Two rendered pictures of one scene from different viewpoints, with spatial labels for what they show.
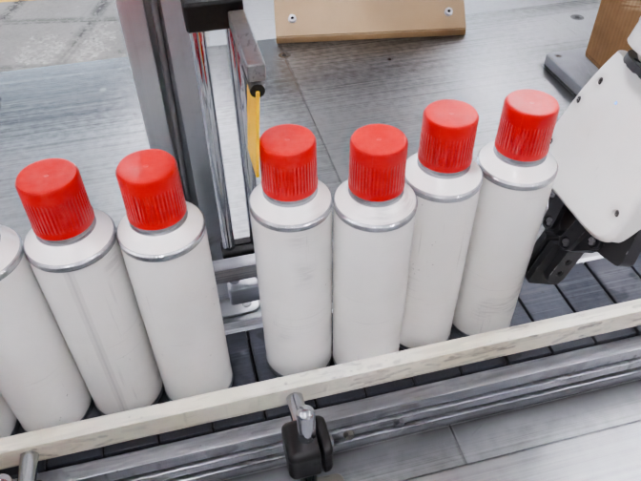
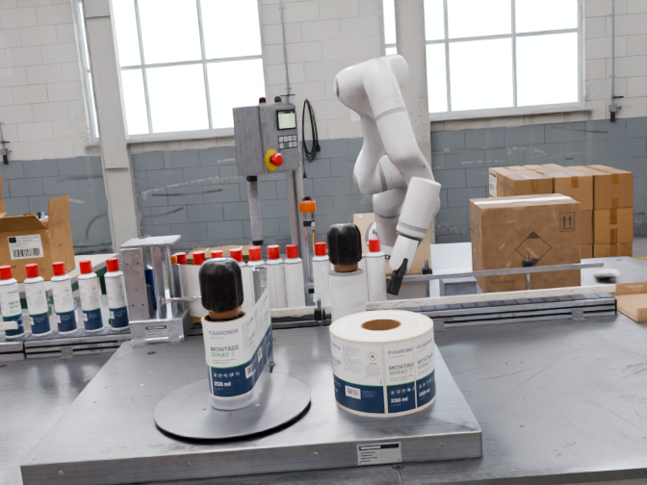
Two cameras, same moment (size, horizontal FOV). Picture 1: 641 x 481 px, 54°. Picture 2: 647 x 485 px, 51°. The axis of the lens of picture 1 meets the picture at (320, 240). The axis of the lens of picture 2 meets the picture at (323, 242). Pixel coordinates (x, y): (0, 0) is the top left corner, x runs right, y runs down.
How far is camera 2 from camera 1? 159 cm
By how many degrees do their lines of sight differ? 35
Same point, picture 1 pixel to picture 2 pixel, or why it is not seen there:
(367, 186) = not seen: hidden behind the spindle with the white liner
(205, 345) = (298, 293)
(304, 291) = (323, 280)
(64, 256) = (273, 262)
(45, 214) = (271, 252)
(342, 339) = not seen: hidden behind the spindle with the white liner
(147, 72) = (295, 241)
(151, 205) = (291, 251)
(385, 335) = not seen: hidden behind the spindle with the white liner
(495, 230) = (370, 270)
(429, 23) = (415, 269)
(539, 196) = (377, 260)
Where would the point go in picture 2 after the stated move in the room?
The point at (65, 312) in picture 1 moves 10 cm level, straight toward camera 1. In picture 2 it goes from (271, 277) to (280, 285)
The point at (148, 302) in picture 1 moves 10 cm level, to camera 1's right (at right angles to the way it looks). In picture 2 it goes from (288, 277) to (323, 276)
